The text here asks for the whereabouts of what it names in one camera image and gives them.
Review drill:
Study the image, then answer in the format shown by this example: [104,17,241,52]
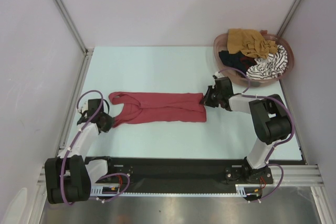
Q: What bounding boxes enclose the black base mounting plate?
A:
[85,156,307,196]

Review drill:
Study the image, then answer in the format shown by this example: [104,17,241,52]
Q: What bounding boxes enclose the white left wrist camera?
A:
[77,104,88,115]

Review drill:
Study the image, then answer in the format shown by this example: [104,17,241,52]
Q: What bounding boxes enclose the grey slotted cable duct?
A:
[90,184,120,197]
[235,184,263,197]

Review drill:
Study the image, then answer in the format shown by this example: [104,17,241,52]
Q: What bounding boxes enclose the grey slotted cable duct right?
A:
[235,184,263,197]

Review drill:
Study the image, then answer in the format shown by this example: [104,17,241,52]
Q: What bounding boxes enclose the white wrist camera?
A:
[213,72,221,79]
[77,104,88,115]

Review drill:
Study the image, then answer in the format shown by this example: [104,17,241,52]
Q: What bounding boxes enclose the left aluminium corner post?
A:
[39,0,89,53]

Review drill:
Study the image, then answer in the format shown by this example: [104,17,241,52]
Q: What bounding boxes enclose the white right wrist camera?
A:
[213,72,221,79]

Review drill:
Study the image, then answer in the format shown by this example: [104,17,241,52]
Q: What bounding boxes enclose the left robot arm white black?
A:
[45,99,116,204]

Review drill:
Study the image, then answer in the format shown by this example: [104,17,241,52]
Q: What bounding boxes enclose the right aluminium corner post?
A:
[276,0,303,37]

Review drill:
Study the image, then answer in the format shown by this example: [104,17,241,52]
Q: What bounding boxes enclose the aluminium corner post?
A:
[39,0,89,53]
[276,0,303,37]

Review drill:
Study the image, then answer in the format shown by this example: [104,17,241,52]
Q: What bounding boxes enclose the pink translucent laundry basket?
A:
[213,30,295,87]

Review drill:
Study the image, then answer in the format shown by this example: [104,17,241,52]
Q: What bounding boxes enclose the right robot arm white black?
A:
[200,77,295,184]

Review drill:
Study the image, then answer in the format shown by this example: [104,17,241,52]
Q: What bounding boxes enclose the black white striped tank top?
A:
[246,45,288,80]

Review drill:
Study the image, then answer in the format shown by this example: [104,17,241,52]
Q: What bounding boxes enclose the mustard yellow tank top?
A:
[227,28,278,59]

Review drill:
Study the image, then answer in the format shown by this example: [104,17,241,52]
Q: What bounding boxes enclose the red tank top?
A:
[109,92,207,128]

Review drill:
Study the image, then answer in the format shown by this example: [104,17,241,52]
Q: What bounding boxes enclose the aluminium frame rail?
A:
[270,165,324,187]

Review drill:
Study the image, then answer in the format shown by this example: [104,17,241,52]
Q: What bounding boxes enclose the grey slotted cable duct left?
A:
[90,184,120,197]

